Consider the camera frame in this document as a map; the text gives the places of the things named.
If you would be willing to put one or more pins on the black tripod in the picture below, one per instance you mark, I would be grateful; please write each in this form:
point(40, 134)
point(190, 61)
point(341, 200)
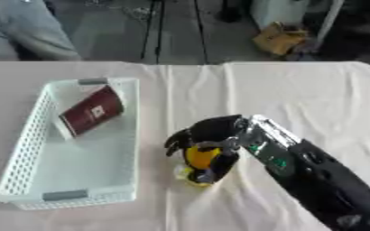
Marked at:
point(167, 30)

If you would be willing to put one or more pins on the yellow toy fruit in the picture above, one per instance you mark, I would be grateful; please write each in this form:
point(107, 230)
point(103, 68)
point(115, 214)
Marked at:
point(201, 158)

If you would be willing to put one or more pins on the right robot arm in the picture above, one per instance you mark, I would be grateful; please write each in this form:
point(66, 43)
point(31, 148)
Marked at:
point(309, 168)

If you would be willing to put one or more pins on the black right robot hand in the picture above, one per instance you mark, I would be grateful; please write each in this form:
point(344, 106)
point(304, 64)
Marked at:
point(214, 126)

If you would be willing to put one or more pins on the white perforated plastic basket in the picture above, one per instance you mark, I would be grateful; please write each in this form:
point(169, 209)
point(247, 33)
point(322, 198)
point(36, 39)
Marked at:
point(72, 144)

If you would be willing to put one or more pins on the dark red paper cup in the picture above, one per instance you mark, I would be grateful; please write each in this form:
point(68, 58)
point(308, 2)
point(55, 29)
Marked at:
point(91, 112)

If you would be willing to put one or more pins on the person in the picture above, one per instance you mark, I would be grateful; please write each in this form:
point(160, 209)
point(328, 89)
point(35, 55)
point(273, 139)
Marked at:
point(22, 30)

